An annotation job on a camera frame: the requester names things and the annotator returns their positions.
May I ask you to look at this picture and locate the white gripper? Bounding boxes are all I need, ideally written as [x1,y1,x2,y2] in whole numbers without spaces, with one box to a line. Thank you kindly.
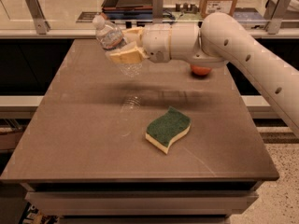
[108,23,171,64]

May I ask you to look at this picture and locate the clear plastic water bottle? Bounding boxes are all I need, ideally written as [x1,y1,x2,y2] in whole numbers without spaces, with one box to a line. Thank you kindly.
[93,15,142,77]

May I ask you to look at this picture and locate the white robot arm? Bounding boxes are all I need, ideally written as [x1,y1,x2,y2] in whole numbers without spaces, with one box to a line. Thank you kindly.
[107,13,299,136]

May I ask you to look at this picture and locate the red apple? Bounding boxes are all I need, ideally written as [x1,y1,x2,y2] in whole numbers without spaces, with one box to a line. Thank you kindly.
[190,65,211,76]

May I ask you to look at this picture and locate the green and yellow sponge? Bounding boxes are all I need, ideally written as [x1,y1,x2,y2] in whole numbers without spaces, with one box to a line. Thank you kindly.
[145,106,191,154]

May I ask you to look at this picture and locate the brown table with drawers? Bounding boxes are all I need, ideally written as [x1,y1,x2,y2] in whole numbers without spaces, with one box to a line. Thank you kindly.
[1,39,278,222]

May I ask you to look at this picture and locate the middle metal rail bracket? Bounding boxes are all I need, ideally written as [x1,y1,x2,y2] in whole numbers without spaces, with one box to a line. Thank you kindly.
[152,0,164,23]

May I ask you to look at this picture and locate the metal rail bracket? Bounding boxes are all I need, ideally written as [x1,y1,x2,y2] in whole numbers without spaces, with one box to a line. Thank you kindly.
[152,0,164,23]
[25,0,50,35]
[266,0,291,35]

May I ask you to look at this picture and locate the left metal rail bracket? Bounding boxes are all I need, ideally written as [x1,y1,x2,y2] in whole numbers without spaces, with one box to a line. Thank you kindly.
[25,0,50,35]

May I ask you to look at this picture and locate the right metal rail bracket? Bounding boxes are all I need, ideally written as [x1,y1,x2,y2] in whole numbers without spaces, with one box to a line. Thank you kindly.
[266,0,291,35]

